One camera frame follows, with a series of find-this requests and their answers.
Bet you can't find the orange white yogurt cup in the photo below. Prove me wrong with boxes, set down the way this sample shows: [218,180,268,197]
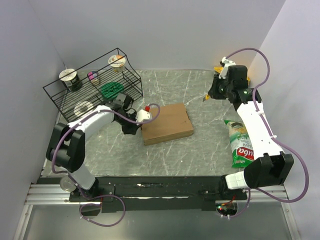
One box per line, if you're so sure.
[108,55,126,73]

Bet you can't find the aluminium frame rail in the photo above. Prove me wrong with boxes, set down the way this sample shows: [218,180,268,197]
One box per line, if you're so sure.
[24,184,289,205]

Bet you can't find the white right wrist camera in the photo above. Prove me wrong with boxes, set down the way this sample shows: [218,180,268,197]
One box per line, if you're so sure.
[219,57,236,79]

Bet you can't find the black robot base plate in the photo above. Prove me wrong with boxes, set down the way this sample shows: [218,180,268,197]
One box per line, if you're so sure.
[37,175,248,214]

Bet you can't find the black wire rack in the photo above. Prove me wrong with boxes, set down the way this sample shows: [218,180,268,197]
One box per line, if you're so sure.
[43,47,144,123]

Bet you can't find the green round plastic lid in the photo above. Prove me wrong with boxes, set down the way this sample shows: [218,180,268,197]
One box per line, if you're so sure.
[99,82,124,100]

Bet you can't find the yellow utility knife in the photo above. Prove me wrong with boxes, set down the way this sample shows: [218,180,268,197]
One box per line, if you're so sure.
[202,93,212,102]

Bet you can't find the white tape roll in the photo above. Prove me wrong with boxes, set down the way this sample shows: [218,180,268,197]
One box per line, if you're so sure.
[73,101,94,117]

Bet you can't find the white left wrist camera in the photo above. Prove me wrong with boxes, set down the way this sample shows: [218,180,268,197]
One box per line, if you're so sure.
[135,105,152,123]

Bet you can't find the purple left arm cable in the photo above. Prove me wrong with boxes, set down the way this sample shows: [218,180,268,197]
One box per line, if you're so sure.
[51,103,161,227]

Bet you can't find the green cassava chips bag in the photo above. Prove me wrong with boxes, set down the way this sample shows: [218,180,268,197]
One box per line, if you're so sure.
[224,120,255,168]

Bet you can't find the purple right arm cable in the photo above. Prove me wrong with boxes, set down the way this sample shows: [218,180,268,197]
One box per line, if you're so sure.
[219,47,310,220]

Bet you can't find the silver tin can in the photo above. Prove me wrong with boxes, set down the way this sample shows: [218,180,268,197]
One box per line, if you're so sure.
[59,176,77,193]

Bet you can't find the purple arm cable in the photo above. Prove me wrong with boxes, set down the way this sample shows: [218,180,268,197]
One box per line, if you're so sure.
[219,47,310,220]
[51,103,161,227]

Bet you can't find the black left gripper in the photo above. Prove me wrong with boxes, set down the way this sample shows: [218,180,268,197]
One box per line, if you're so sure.
[116,111,143,136]

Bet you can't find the brown cardboard express box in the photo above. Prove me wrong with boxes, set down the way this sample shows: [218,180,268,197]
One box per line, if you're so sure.
[141,103,194,146]

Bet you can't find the small purple pink box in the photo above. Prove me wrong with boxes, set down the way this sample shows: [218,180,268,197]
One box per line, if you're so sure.
[87,71,100,85]

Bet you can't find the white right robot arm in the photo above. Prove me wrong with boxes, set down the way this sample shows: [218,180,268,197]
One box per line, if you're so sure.
[208,63,294,200]

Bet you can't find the yellow chips bag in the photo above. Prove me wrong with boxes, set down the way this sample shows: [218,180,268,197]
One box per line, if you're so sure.
[213,66,251,84]

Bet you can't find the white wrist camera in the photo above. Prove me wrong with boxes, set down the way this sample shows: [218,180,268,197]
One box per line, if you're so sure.
[219,57,236,79]
[135,105,152,123]

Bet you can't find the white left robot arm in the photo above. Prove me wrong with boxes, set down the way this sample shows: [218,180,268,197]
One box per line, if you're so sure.
[46,93,140,201]

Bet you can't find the black yogurt cup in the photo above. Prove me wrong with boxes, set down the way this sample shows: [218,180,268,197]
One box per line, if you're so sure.
[59,68,82,92]

